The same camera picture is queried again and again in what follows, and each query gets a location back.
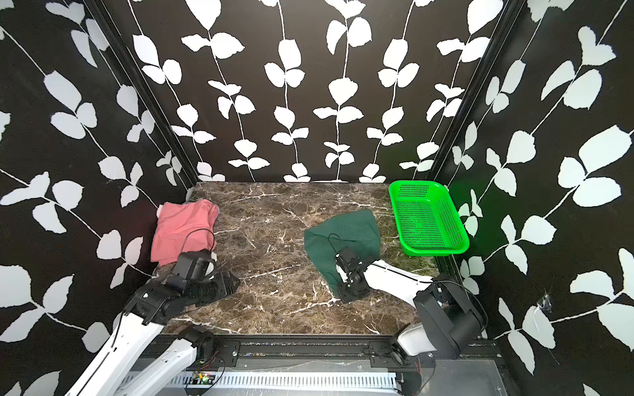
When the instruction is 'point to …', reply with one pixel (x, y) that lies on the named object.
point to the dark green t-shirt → (324, 241)
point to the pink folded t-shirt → (182, 227)
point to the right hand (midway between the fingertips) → (342, 292)
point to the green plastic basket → (428, 221)
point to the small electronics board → (202, 378)
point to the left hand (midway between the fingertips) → (236, 282)
